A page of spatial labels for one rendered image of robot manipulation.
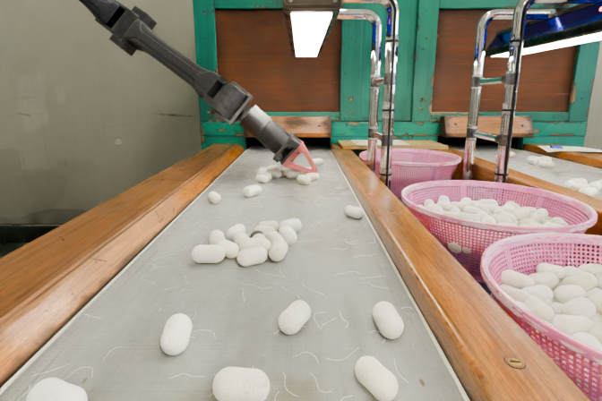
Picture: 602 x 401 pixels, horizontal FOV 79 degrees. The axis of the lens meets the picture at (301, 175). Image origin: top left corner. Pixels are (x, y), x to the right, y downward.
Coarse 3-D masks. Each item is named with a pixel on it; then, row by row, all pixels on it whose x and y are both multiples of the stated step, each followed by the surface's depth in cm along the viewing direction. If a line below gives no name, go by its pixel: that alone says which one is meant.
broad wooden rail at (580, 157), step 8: (528, 144) 127; (536, 144) 127; (544, 144) 127; (552, 144) 127; (560, 144) 127; (536, 152) 123; (544, 152) 118; (552, 152) 115; (560, 152) 111; (568, 152) 108; (576, 152) 108; (584, 152) 108; (592, 152) 108; (600, 152) 108; (568, 160) 108; (576, 160) 105; (584, 160) 102; (592, 160) 99; (600, 160) 96; (600, 168) 96
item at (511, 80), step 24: (528, 0) 68; (552, 0) 68; (576, 0) 68; (600, 0) 68; (480, 24) 83; (480, 48) 84; (480, 72) 85; (504, 96) 73; (504, 120) 73; (504, 144) 74; (504, 168) 74; (480, 192) 82
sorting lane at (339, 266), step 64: (320, 192) 73; (320, 256) 44; (384, 256) 44; (128, 320) 31; (192, 320) 31; (256, 320) 31; (320, 320) 31; (128, 384) 24; (192, 384) 24; (320, 384) 24; (448, 384) 24
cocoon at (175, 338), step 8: (168, 320) 28; (176, 320) 28; (184, 320) 28; (168, 328) 27; (176, 328) 27; (184, 328) 27; (168, 336) 26; (176, 336) 26; (184, 336) 27; (160, 344) 26; (168, 344) 26; (176, 344) 26; (184, 344) 27; (168, 352) 26; (176, 352) 26
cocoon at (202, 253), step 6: (198, 246) 41; (204, 246) 41; (210, 246) 41; (216, 246) 41; (192, 252) 41; (198, 252) 41; (204, 252) 41; (210, 252) 41; (216, 252) 41; (222, 252) 41; (198, 258) 41; (204, 258) 41; (210, 258) 41; (216, 258) 41; (222, 258) 41
